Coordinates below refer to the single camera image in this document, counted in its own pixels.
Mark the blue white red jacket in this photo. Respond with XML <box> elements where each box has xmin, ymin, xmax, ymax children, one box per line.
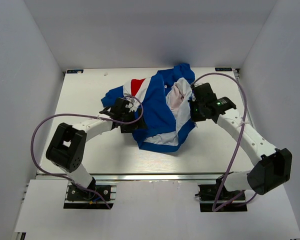
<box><xmin>101</xmin><ymin>63</ymin><xmax>196</xmax><ymax>153</ymax></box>

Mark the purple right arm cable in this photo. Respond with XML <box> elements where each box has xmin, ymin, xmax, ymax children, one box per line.
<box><xmin>191</xmin><ymin>72</ymin><xmax>258</xmax><ymax>212</ymax></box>

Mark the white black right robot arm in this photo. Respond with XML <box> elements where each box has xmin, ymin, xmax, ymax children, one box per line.
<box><xmin>189</xmin><ymin>83</ymin><xmax>292</xmax><ymax>200</ymax></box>

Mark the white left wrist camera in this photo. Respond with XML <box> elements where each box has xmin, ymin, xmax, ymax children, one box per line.
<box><xmin>127</xmin><ymin>99</ymin><xmax>139</xmax><ymax>112</ymax></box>

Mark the blue corner label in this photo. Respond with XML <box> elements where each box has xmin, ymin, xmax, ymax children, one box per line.
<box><xmin>214</xmin><ymin>67</ymin><xmax>233</xmax><ymax>72</ymax></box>
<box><xmin>66</xmin><ymin>69</ymin><xmax>84</xmax><ymax>74</ymax></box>

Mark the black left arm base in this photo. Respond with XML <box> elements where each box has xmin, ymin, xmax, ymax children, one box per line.
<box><xmin>63</xmin><ymin>182</ymin><xmax>117</xmax><ymax>210</ymax></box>

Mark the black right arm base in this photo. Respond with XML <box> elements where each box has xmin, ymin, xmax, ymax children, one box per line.
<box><xmin>194</xmin><ymin>184</ymin><xmax>248</xmax><ymax>213</ymax></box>

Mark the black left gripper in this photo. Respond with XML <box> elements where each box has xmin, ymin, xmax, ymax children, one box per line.
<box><xmin>120</xmin><ymin>107</ymin><xmax>148</xmax><ymax>133</ymax></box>

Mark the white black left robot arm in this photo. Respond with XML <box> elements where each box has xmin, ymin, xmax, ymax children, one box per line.
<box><xmin>45</xmin><ymin>95</ymin><xmax>147</xmax><ymax>200</ymax></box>

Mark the blue left corner label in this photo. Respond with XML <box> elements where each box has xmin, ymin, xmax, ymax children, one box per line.
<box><xmin>66</xmin><ymin>69</ymin><xmax>84</xmax><ymax>74</ymax></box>

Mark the blue right corner label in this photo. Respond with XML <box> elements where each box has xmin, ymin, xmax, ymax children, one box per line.
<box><xmin>214</xmin><ymin>67</ymin><xmax>233</xmax><ymax>72</ymax></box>

